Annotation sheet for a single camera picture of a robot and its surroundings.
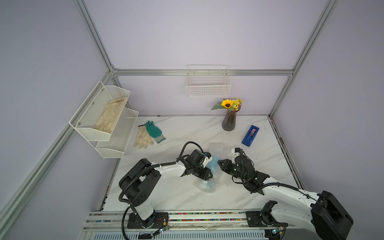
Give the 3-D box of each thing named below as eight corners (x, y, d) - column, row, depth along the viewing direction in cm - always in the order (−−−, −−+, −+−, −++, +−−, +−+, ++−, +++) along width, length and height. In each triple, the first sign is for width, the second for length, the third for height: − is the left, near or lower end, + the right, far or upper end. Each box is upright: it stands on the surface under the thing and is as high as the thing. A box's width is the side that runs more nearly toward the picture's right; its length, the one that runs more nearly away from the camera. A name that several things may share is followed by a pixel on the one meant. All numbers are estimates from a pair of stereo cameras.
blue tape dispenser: (241, 143, 107) (244, 136, 101) (249, 130, 114) (252, 123, 109) (250, 147, 104) (253, 141, 98) (257, 134, 112) (261, 127, 106)
